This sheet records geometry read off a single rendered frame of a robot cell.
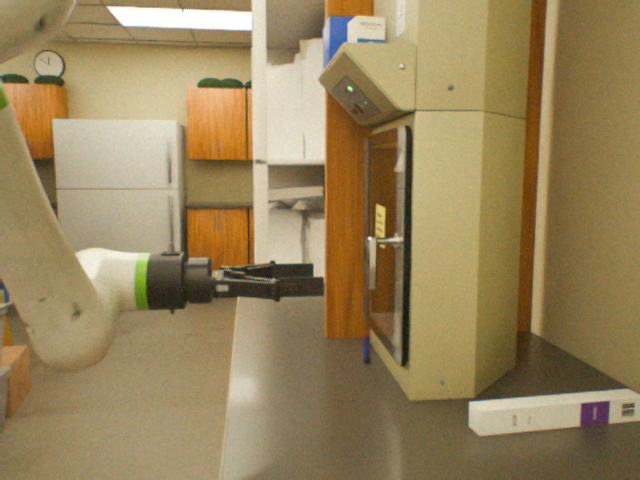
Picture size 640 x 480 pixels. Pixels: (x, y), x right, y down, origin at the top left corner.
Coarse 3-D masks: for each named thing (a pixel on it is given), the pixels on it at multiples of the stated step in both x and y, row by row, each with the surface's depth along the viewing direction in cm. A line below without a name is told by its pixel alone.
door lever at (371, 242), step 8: (368, 240) 95; (376, 240) 95; (384, 240) 95; (392, 240) 95; (368, 248) 95; (376, 248) 95; (368, 256) 95; (376, 256) 95; (368, 264) 95; (376, 264) 95; (368, 272) 96; (376, 272) 96; (368, 280) 96; (376, 280) 96; (368, 288) 96
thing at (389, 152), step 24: (384, 144) 104; (408, 144) 90; (384, 168) 104; (408, 168) 90; (384, 192) 105; (408, 192) 91; (384, 216) 104; (408, 216) 91; (408, 240) 92; (384, 264) 105; (384, 288) 106; (384, 312) 106; (384, 336) 106
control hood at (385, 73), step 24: (360, 48) 86; (384, 48) 87; (408, 48) 87; (336, 72) 100; (360, 72) 89; (384, 72) 87; (408, 72) 88; (384, 96) 89; (408, 96) 88; (384, 120) 106
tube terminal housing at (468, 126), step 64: (384, 0) 108; (448, 0) 87; (512, 0) 95; (448, 64) 88; (512, 64) 98; (384, 128) 109; (448, 128) 89; (512, 128) 100; (448, 192) 91; (512, 192) 103; (448, 256) 92; (512, 256) 105; (448, 320) 93; (512, 320) 108; (448, 384) 95
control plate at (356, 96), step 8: (344, 80) 100; (336, 88) 109; (344, 88) 104; (352, 88) 100; (336, 96) 115; (344, 96) 109; (352, 96) 104; (360, 96) 100; (344, 104) 115; (352, 104) 109; (360, 104) 104; (368, 104) 100; (352, 112) 115; (360, 112) 109; (368, 112) 104; (376, 112) 100; (360, 120) 115
